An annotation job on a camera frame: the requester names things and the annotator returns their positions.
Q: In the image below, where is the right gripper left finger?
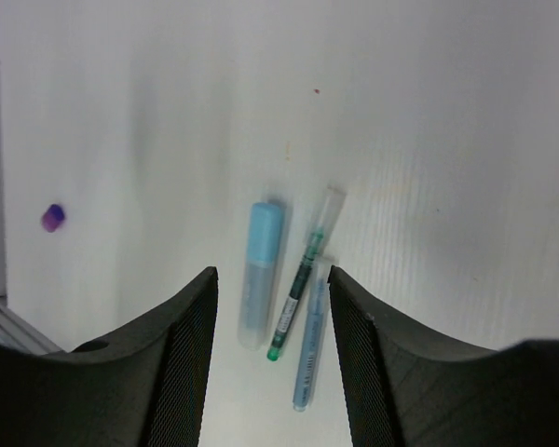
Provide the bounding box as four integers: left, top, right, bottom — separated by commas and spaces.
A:
0, 267, 218, 446

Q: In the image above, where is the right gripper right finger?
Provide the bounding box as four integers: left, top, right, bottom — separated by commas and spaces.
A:
329, 267, 559, 446

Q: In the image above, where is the blue pen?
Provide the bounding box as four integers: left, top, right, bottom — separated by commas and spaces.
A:
292, 306, 328, 413

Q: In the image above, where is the green pen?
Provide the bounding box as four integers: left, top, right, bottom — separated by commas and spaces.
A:
266, 227, 326, 361

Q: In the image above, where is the light blue highlighter body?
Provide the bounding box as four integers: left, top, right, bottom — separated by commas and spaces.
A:
238, 263, 276, 350

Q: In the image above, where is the purple highlighter cap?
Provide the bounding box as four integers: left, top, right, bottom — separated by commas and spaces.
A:
41, 203, 66, 233

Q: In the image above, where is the light blue highlighter cap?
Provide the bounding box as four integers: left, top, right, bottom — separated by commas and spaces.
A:
247, 202, 284, 264

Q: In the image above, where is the transparent blue pen cap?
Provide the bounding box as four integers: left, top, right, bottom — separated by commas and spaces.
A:
307, 258, 332, 315

